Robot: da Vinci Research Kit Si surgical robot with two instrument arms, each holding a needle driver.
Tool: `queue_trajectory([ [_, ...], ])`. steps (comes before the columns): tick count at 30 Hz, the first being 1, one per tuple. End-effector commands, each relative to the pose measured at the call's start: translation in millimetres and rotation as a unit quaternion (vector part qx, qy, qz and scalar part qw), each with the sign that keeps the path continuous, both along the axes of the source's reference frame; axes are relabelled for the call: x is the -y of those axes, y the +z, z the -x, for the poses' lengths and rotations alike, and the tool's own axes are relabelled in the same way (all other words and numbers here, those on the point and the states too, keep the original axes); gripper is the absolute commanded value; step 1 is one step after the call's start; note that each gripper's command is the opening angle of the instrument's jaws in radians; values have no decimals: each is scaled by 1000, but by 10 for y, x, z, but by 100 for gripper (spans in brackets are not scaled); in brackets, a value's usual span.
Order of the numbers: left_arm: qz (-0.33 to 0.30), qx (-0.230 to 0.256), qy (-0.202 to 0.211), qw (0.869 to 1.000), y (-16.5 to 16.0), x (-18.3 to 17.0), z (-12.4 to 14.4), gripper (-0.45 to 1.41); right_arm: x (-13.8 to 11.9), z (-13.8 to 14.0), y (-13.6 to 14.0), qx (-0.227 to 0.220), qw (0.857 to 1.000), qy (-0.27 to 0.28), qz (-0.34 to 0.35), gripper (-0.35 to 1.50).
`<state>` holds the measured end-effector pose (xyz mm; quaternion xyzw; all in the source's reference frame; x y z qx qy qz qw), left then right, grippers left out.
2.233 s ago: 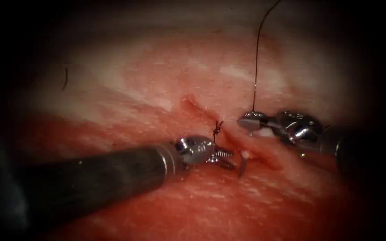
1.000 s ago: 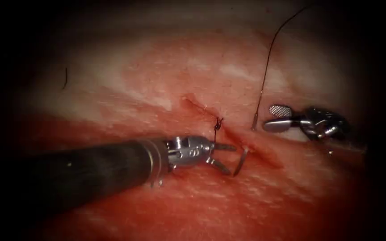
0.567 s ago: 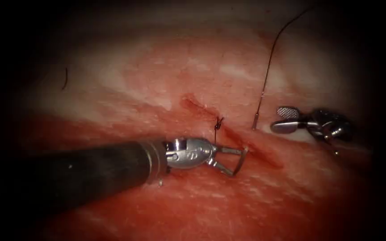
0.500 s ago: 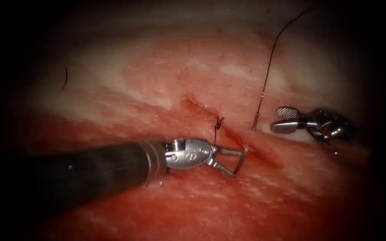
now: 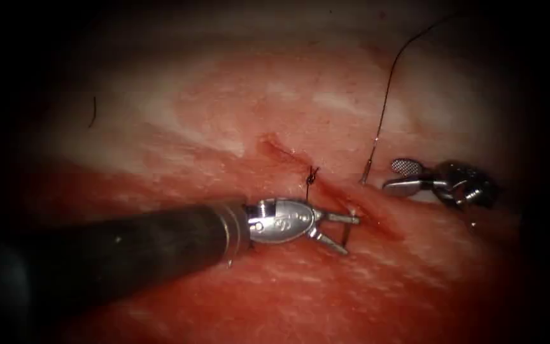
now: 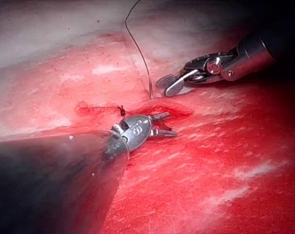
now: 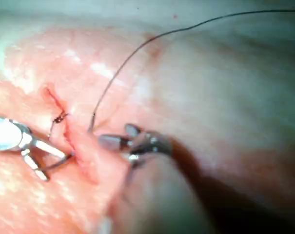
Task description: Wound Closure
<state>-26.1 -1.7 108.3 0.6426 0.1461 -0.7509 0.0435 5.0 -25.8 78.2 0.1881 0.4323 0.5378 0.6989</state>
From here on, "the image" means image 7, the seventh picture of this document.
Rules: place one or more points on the right arm needle driver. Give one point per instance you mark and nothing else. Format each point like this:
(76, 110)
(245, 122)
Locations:
(151, 143)

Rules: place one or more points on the curved steel needle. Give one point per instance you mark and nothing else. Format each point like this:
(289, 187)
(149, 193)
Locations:
(56, 166)

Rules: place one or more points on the right arm needle driver jaw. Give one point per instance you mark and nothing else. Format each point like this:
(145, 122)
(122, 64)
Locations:
(112, 142)
(132, 131)

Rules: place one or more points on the black stitching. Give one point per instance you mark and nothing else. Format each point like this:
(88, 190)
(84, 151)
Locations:
(58, 119)

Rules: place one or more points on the left arm needle driver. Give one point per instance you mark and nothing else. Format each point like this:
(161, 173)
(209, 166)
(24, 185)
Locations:
(8, 135)

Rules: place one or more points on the left arm needle driver jaw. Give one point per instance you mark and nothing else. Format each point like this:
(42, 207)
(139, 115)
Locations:
(48, 149)
(35, 167)

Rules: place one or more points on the dark right arm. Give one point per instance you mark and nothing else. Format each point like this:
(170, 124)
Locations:
(222, 195)

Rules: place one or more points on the tissue pad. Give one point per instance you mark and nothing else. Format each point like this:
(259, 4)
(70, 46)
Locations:
(198, 85)

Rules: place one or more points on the black thread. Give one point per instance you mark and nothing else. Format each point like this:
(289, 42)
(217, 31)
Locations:
(186, 29)

